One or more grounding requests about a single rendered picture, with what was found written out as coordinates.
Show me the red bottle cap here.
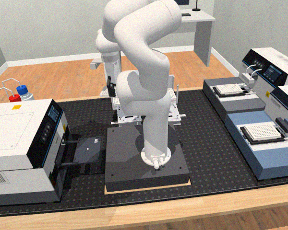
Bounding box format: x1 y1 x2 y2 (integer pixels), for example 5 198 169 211
9 94 21 102

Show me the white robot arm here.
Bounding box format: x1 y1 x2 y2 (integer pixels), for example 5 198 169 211
90 0 182 169

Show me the blue bottle cap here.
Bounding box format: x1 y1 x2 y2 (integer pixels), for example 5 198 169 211
16 85 28 94

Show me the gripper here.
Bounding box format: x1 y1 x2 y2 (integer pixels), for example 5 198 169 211
103 60 120 97

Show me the white plastic bottle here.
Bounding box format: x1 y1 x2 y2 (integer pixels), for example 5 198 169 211
22 93 35 101

